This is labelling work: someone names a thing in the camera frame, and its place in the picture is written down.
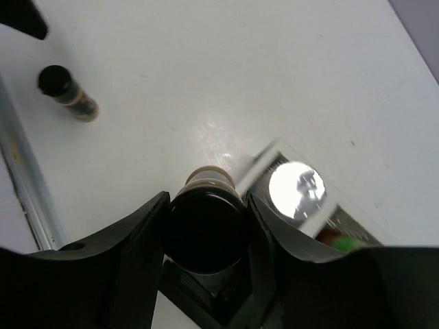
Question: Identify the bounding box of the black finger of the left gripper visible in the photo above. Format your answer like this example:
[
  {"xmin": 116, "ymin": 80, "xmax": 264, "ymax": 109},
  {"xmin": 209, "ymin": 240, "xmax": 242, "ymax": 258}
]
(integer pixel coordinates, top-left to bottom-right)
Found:
[{"xmin": 0, "ymin": 0, "xmax": 48, "ymax": 40}]

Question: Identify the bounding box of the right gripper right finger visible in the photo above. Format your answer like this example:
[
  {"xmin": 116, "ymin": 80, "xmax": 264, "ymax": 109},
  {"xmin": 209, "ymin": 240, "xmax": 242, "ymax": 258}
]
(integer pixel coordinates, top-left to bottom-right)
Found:
[{"xmin": 248, "ymin": 195, "xmax": 438, "ymax": 328}]

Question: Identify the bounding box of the black and white organizer rack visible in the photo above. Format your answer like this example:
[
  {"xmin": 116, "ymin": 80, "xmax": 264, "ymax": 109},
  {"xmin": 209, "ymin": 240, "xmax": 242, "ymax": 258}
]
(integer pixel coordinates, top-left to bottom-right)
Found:
[{"xmin": 160, "ymin": 141, "xmax": 380, "ymax": 328}]

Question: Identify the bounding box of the aluminium table rail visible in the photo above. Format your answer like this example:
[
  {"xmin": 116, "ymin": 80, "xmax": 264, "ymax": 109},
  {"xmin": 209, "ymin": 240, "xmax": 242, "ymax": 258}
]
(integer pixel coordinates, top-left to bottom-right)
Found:
[{"xmin": 1, "ymin": 82, "xmax": 68, "ymax": 250}]

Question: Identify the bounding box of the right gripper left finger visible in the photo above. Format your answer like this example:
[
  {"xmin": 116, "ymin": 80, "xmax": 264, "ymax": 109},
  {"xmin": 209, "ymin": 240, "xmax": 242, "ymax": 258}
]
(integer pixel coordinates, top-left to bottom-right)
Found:
[{"xmin": 1, "ymin": 192, "xmax": 170, "ymax": 328}]

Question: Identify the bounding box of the red sauce bottle yellow cap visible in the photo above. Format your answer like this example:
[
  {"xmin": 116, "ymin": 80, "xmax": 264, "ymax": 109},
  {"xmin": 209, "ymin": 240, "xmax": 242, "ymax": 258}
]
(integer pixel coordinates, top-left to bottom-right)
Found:
[{"xmin": 316, "ymin": 229, "xmax": 368, "ymax": 253}]

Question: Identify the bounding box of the black-lid spice jar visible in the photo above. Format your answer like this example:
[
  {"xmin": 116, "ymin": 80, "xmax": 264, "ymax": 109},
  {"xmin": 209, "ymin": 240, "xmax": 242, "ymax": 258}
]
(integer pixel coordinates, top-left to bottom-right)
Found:
[
  {"xmin": 161, "ymin": 165, "xmax": 251, "ymax": 275},
  {"xmin": 37, "ymin": 64, "xmax": 99, "ymax": 122}
]

